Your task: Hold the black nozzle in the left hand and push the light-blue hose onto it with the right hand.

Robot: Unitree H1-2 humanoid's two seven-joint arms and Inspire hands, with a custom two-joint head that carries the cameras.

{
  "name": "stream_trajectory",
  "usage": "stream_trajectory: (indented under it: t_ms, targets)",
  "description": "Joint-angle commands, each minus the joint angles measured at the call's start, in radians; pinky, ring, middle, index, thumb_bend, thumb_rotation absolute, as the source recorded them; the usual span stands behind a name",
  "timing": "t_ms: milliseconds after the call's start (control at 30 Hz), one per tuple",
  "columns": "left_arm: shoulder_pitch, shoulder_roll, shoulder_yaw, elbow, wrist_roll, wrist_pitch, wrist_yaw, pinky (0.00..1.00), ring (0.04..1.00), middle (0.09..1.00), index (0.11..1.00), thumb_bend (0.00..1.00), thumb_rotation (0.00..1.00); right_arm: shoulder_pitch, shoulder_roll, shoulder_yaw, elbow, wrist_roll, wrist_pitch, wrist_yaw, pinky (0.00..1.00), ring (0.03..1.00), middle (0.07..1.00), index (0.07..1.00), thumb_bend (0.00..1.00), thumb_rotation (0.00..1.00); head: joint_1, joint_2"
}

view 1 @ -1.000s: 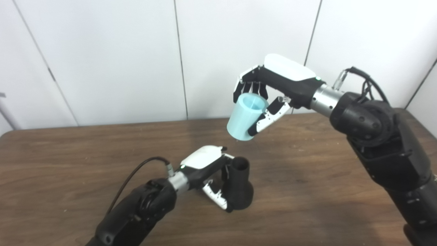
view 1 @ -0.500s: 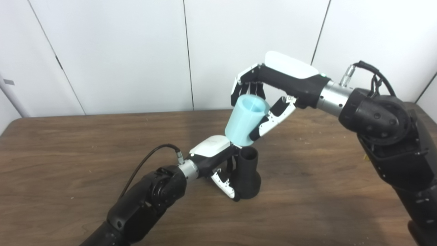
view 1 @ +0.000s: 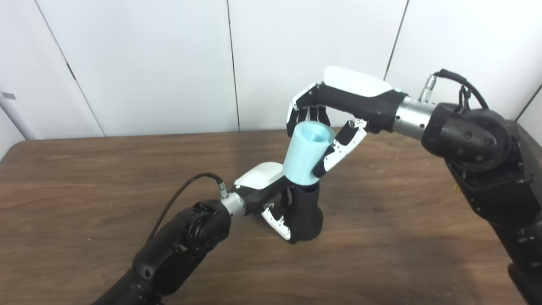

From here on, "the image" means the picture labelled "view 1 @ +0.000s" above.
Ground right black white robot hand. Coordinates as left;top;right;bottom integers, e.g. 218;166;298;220
286;67;407;178

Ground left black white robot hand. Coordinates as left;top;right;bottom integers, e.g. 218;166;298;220
233;162;297;244

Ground light-blue hose piece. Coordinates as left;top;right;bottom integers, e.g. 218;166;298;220
282;121;336;186

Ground black funnel-shaped nozzle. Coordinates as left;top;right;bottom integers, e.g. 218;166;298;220
284;183;324;243

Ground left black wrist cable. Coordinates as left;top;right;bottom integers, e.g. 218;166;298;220
146;172;229;242

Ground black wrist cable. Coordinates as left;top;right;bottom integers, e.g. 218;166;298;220
419;69;489;111
146;172;229;242

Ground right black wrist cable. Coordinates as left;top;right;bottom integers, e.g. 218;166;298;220
419;69;489;111

